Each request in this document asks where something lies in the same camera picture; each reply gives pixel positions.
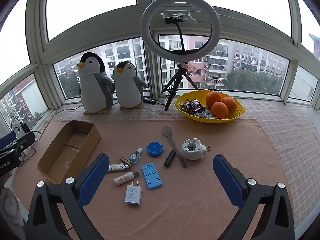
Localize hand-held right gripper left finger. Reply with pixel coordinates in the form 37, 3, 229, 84
26, 153, 110, 240

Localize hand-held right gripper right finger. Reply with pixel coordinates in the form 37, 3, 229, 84
212, 154, 295, 240

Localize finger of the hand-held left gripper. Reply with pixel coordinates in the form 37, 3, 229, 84
0, 132, 16, 144
0, 132, 36, 158

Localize wooden clothespin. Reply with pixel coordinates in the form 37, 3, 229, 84
119, 154, 132, 167

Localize brown cardboard box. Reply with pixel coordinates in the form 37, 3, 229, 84
37, 120, 102, 184

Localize white charger adapter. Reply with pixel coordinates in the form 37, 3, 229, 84
124, 180, 142, 205

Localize clear blue eye drop bottle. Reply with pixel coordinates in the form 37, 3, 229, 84
127, 147, 143, 165

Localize white plug-in heater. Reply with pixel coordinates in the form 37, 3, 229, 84
181, 138, 212, 161

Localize blue phone stand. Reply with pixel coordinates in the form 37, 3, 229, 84
141, 163, 163, 190

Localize black cylinder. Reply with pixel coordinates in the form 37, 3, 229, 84
164, 150, 175, 167

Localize blue round case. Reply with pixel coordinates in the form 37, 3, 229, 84
147, 142, 165, 157

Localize grey metal spoon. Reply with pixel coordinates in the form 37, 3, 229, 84
161, 126, 187, 168

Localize black power adapter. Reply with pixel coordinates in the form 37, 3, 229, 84
16, 122, 32, 134

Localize patterned lighter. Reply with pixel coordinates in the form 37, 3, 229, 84
107, 163, 131, 173

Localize small white bottle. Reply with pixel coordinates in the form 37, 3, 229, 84
114, 170, 140, 186

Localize pink towel mat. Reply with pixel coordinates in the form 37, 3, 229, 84
11, 116, 292, 240

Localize orange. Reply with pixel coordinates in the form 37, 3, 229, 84
205, 91, 222, 108
221, 96, 237, 114
211, 101, 229, 119

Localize yellow leaf-shaped bowl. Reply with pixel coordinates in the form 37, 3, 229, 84
174, 89, 247, 123

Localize checked cloth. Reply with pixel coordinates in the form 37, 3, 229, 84
56, 97, 320, 228

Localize pile of wrapped candies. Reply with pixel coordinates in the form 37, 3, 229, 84
180, 99, 218, 119

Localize large penguin plush toy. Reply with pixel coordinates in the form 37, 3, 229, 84
77, 52, 114, 115

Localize small penguin plush toy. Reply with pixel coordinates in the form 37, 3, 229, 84
112, 61, 148, 110

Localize black tripod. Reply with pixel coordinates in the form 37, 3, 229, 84
161, 62, 199, 112

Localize long black cable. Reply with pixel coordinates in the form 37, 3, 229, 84
35, 104, 83, 133

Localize white ring light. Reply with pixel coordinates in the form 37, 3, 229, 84
140, 0, 222, 64

